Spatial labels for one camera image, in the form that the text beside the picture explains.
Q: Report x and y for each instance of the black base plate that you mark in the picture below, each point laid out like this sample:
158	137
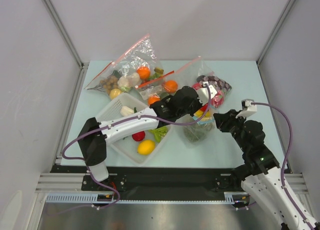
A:
204	181

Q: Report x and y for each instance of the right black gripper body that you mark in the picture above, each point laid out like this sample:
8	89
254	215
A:
223	120

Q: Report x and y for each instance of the red zip bag with strawberries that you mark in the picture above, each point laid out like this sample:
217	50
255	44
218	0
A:
197	71

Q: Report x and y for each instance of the large crinkled red zip bag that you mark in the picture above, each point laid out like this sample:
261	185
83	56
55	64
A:
140	54

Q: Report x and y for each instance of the red spotted fake strawberry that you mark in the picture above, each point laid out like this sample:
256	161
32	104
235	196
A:
197	86

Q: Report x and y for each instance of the dark green fake avocado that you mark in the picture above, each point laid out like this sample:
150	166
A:
163	95

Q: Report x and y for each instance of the red zip bag with oranges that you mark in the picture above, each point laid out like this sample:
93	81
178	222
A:
155	86

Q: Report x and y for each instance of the red fake apple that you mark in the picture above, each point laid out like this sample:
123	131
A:
205	108

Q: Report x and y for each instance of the red fake tomato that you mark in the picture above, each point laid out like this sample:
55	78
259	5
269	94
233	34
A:
139	136

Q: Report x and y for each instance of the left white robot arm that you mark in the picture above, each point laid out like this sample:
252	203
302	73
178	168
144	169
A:
96	136

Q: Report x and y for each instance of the blue zip clear bag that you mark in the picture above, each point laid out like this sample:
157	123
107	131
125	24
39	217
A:
189	119

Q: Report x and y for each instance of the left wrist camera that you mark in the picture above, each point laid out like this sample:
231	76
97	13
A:
206	92

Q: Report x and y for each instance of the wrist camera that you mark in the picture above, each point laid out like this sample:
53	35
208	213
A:
206	92
248	109

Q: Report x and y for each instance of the white fake green onion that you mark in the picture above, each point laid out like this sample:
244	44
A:
126	111

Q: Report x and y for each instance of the orange fake tangerine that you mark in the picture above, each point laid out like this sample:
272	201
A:
170	86
152	99

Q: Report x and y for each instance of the orange fake orange in bag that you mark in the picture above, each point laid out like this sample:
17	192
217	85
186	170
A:
144	72

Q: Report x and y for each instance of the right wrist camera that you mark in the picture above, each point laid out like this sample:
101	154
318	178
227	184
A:
248	109

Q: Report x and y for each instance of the yellow fake egg fruit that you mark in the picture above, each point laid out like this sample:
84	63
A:
114	93

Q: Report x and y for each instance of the yellow fake lemon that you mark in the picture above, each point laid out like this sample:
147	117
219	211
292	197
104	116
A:
146	147

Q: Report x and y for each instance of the white slotted cable duct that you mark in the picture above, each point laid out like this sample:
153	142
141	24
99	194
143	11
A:
107	197

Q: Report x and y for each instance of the small bag with brown grapes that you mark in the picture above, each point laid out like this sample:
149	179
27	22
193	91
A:
106	80

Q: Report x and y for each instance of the white fake cauliflower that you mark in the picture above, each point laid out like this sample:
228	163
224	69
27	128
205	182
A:
129	81

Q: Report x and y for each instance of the yellow fake banana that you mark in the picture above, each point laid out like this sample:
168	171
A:
202	114

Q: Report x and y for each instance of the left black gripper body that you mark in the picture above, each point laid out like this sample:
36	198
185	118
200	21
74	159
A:
195	105

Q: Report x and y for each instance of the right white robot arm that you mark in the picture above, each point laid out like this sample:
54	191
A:
261	176

